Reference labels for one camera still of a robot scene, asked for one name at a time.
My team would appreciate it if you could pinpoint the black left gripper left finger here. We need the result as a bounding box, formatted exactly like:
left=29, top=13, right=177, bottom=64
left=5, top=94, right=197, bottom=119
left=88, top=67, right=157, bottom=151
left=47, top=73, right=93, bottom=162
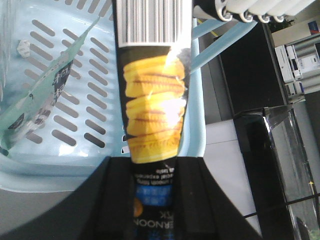
left=0, top=157, right=133, bottom=240

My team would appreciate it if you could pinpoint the teal goji berry bag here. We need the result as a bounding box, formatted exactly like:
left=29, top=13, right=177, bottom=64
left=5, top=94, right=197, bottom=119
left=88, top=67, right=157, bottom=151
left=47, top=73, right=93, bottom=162
left=0, top=17, right=100, bottom=150

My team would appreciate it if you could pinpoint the black Franzzi cookie box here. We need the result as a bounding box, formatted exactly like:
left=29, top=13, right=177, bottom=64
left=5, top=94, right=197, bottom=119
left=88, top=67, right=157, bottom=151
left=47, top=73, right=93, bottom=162
left=112, top=0, right=193, bottom=240

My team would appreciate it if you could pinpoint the light blue plastic basket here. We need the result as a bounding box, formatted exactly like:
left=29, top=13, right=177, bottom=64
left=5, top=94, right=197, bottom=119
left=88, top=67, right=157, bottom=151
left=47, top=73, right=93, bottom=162
left=0, top=0, right=256, bottom=193

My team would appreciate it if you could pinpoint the white humanoid robot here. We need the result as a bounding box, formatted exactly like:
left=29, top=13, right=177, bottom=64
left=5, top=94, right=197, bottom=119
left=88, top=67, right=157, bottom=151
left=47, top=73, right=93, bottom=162
left=192, top=0, right=313, bottom=24

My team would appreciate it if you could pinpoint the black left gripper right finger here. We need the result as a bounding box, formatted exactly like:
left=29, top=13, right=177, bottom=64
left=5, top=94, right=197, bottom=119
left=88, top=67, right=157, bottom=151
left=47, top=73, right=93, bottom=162
left=172, top=157, right=262, bottom=240

